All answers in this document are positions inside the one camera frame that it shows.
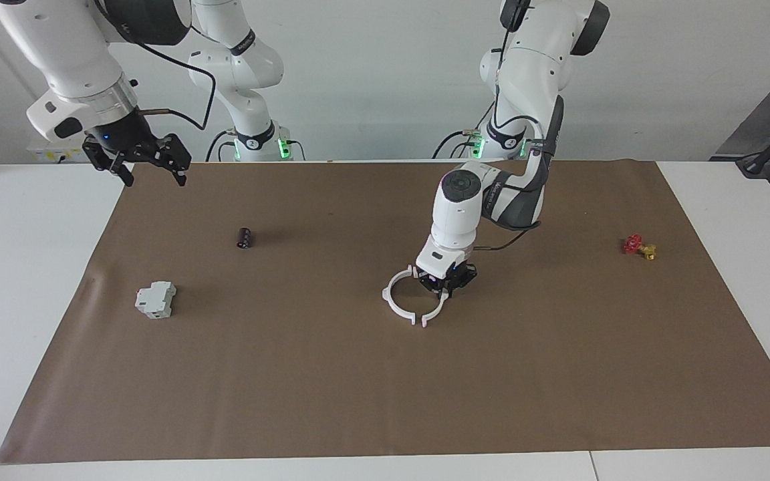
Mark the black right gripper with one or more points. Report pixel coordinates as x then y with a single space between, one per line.
127 137

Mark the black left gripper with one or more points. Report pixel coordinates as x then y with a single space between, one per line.
452 275

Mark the white half pipe clamp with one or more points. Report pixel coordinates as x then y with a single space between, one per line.
435 312
390 304

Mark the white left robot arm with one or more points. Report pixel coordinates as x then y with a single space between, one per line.
525 80

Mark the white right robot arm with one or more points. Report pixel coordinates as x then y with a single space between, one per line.
71 53

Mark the black cylindrical capacitor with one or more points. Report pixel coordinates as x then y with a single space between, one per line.
245 238

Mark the white circuit breaker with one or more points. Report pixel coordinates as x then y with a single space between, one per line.
154 300

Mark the brown paper mat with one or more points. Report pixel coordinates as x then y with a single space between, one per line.
385 401

